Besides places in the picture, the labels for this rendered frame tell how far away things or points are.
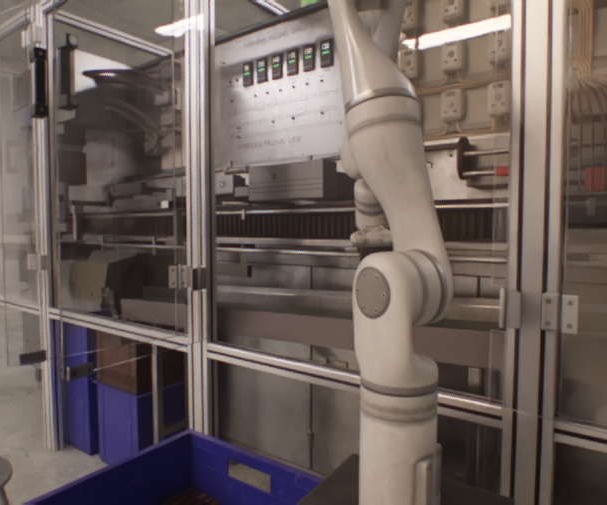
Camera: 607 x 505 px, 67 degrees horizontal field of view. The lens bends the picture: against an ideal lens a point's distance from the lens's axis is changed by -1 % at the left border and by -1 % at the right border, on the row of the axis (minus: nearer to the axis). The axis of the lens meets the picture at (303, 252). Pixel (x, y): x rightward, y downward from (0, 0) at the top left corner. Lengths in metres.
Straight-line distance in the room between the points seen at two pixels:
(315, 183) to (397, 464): 0.84
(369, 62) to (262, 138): 1.34
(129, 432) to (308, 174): 1.14
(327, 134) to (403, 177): 1.17
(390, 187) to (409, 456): 0.31
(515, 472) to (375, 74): 0.71
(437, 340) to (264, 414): 0.85
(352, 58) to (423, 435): 0.45
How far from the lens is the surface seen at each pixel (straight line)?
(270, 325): 1.23
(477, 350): 0.98
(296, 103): 1.83
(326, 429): 1.53
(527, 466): 0.95
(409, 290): 0.51
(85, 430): 2.14
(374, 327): 0.53
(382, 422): 0.56
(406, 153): 0.56
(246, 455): 1.07
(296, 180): 1.29
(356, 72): 0.60
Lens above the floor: 0.91
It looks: 3 degrees down
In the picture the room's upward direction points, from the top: straight up
